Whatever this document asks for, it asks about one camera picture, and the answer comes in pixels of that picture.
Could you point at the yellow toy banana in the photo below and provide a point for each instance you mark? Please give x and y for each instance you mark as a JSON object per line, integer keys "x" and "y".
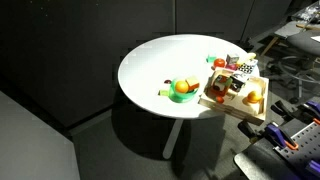
{"x": 245, "y": 58}

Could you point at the white dog picture block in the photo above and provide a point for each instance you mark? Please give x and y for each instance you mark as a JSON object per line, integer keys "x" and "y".
{"x": 248, "y": 66}

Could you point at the pink block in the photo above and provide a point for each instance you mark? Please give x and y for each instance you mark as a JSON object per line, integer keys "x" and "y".
{"x": 231, "y": 66}

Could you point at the wooden tray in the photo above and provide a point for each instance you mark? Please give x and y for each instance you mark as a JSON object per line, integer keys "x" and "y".
{"x": 235, "y": 103}

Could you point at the small red toy ball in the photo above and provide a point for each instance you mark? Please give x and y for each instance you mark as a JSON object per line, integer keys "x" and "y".
{"x": 219, "y": 99}

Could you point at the green plastic bowl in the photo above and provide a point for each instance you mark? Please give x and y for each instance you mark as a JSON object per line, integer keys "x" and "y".
{"x": 180, "y": 97}

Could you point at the colourful toy box in tray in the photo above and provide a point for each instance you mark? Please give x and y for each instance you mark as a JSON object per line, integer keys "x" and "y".
{"x": 221, "y": 85}

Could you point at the small green block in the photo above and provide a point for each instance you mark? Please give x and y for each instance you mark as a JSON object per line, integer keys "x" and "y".
{"x": 163, "y": 93}

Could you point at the yellow toy lemon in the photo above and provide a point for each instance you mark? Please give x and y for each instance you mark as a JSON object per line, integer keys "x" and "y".
{"x": 254, "y": 97}

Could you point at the purple orange clamp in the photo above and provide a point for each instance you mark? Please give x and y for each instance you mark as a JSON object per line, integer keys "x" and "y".
{"x": 280, "y": 137}

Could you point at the round white table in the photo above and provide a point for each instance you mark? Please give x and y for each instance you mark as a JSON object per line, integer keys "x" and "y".
{"x": 144, "y": 70}

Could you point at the orange wooden block in bowl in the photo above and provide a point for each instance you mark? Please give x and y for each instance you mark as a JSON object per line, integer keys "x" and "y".
{"x": 192, "y": 82}

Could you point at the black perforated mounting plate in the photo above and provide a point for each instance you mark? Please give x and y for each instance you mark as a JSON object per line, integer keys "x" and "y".
{"x": 307, "y": 155}

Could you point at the green translucent block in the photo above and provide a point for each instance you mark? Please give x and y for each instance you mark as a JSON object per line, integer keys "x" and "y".
{"x": 210, "y": 58}

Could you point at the dark red small toy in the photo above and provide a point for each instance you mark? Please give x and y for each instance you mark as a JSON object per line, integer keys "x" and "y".
{"x": 168, "y": 81}

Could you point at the orange toy fruit in bowl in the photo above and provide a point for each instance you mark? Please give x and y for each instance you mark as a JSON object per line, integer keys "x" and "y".
{"x": 181, "y": 86}

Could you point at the grey letter block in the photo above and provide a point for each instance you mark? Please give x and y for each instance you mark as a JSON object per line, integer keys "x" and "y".
{"x": 232, "y": 58}

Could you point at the grey office chair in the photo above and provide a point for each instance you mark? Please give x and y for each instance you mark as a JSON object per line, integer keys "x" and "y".
{"x": 302, "y": 68}

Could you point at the red toy tomato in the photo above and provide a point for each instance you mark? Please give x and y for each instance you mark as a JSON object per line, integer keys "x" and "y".
{"x": 219, "y": 62}

